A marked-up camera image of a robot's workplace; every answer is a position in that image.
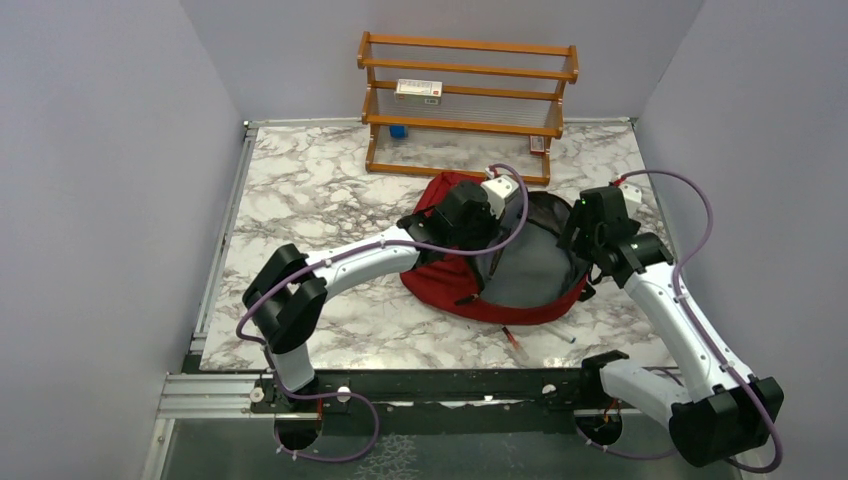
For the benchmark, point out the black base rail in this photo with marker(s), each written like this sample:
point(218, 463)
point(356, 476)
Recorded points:
point(359, 403)

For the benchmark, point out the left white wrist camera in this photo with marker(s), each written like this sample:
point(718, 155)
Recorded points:
point(502, 192)

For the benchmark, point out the white box on shelf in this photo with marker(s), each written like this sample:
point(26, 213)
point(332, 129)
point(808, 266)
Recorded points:
point(418, 92)

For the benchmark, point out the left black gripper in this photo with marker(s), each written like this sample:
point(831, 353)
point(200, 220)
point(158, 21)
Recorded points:
point(492, 232)

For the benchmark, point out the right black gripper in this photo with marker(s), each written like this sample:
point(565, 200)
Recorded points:
point(576, 220)

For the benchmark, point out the small red white box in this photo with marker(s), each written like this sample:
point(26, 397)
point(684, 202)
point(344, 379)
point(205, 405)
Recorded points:
point(537, 145)

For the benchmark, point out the wooden three-tier shelf rack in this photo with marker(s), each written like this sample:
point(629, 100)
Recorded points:
point(491, 90)

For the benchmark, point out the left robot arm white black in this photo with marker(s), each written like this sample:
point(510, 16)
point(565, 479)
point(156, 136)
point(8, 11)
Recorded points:
point(285, 300)

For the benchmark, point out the red pen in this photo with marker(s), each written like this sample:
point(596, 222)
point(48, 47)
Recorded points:
point(515, 344)

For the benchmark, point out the clear pen blue cap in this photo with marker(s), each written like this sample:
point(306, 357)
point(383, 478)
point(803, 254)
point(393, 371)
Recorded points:
point(561, 332)

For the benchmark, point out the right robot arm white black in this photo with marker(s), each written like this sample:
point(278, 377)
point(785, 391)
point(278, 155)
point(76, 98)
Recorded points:
point(721, 408)

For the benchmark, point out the red student backpack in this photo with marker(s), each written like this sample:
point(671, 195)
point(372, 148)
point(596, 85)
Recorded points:
point(528, 280)

